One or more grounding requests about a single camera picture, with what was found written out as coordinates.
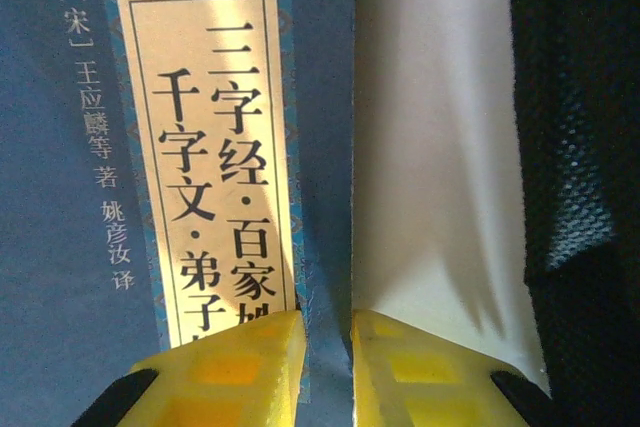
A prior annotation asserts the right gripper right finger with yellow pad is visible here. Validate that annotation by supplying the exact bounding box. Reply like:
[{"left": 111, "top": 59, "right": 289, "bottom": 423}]
[{"left": 349, "top": 309, "right": 569, "bottom": 427}]

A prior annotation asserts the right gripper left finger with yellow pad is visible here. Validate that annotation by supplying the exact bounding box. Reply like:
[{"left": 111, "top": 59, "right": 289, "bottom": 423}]
[{"left": 72, "top": 309, "right": 306, "bottom": 427}]

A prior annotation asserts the black backpack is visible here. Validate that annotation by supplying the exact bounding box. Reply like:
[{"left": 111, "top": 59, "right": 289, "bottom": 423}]
[{"left": 474, "top": 0, "right": 640, "bottom": 427}]

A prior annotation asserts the small dark blue book two-column label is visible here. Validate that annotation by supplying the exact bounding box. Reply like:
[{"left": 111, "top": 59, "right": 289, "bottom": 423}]
[{"left": 0, "top": 0, "right": 551, "bottom": 427}]

